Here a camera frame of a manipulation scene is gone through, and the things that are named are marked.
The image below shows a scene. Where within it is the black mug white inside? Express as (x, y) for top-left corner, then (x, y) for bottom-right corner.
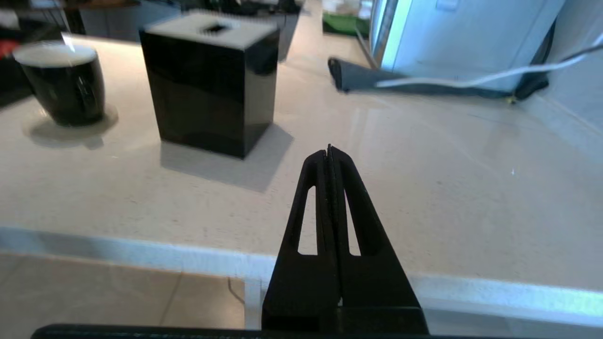
(13, 41), (106, 127)

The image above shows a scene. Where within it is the green tray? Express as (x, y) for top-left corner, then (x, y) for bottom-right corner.
(322, 12), (373, 37)

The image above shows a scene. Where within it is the round white coaster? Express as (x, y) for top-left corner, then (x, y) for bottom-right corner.
(26, 106), (118, 143)

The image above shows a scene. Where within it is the black tissue box white lid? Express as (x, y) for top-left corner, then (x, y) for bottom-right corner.
(139, 10), (281, 159)

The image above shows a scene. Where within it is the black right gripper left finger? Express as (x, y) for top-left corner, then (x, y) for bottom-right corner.
(261, 150), (341, 330)

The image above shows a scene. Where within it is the white power cable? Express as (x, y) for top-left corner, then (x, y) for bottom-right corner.
(377, 45), (603, 89)

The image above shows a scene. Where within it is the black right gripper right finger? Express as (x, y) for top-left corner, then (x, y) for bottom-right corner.
(330, 145), (429, 332)

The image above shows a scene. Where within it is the white bowl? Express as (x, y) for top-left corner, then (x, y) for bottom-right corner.
(325, 0), (373, 15)

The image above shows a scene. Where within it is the dark grey folded cloth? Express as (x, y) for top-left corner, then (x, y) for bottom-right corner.
(328, 56), (549, 100)

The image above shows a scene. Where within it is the silver microwave oven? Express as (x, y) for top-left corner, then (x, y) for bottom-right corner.
(370, 0), (566, 92)

